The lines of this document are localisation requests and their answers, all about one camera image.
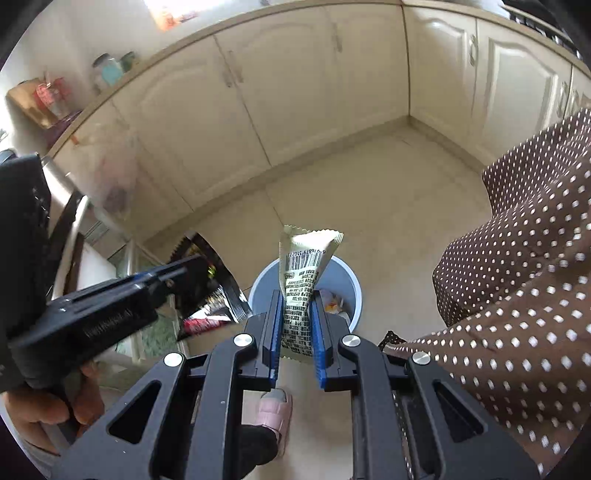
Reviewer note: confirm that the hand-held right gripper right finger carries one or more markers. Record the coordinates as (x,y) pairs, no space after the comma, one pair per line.
(317,341)

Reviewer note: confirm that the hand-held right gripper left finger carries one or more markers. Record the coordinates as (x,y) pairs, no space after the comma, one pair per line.
(276,341)

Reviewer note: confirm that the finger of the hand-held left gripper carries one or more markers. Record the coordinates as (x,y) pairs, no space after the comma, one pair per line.
(184,281)

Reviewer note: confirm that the black snack wrapper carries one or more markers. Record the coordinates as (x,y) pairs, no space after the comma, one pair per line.
(217,295)

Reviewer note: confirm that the blue plastic bin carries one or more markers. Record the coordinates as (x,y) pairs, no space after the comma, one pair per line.
(345,286)

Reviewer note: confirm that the white snack wrapper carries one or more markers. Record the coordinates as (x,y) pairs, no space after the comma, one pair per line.
(300,281)

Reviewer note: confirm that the person's left hand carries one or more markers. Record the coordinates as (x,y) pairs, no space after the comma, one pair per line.
(41,410)

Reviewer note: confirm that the crumpled white wrapper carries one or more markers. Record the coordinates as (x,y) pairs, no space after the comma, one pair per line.
(333,302)

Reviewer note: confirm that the glass door cabinet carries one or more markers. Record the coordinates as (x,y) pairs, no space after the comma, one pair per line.
(138,295)

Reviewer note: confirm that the pink slipper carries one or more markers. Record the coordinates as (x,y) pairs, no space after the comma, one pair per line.
(274,410)

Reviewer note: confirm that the translucent plastic bag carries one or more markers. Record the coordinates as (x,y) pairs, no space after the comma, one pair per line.
(111,175)

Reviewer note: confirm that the brown polka dot garment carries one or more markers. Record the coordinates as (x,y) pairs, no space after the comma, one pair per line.
(508,286)

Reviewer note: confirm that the cardboard box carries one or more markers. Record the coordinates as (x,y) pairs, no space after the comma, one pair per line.
(27,104)

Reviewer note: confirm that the cream kitchen base cabinets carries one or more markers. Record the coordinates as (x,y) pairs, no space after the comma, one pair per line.
(300,92)

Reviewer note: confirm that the teal lidded glass jar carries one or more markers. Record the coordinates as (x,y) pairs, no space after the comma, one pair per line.
(108,73)

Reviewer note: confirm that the red label jar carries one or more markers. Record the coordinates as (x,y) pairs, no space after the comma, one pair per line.
(51,97)

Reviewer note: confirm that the kitchen window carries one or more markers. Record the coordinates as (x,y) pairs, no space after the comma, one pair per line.
(178,11)

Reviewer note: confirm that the black gas stove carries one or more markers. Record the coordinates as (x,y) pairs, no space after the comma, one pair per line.
(545,23)

